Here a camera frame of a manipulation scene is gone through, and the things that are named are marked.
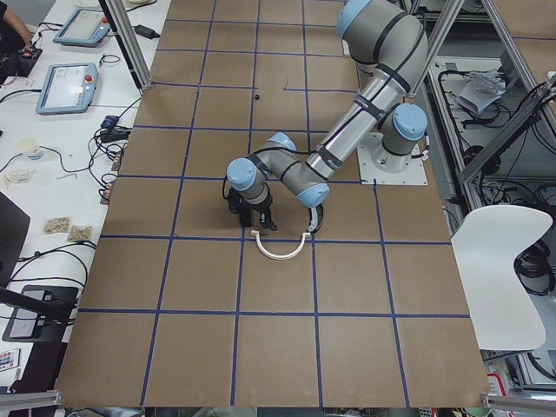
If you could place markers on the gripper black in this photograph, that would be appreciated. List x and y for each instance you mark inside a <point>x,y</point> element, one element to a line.
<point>263,210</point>

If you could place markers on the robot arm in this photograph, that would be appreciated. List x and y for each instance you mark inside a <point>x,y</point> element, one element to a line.
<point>380,34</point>

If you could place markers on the dark green brake shoe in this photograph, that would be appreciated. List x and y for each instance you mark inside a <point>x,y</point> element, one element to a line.
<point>316,219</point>

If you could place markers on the bag of small parts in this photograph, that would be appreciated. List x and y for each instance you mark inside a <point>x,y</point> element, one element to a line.
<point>56,225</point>

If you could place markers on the black power adapter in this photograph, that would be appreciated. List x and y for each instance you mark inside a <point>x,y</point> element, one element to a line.
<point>146,32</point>

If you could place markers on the near blue teach pendant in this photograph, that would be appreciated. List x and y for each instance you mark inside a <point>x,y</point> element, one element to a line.
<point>67,89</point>

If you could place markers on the blue teach pendant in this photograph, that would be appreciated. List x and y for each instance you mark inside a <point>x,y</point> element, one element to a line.
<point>67,89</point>
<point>84,28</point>

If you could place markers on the white paper cup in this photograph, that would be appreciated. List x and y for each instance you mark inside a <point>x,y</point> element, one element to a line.
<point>30,149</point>

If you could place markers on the white chair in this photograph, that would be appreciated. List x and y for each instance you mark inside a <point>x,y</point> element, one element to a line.
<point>485,247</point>

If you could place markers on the far blue teach pendant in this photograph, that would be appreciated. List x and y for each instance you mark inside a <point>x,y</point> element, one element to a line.
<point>84,28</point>

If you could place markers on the white curved plastic bracket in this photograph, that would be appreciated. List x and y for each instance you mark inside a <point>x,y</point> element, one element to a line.
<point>280,251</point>

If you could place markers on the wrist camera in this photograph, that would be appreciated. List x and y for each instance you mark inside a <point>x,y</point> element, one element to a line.
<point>238,206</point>

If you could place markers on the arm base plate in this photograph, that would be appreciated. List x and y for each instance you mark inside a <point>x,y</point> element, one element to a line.
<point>378,167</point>

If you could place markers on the aluminium frame post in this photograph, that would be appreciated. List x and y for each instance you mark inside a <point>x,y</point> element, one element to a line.
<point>126,38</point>

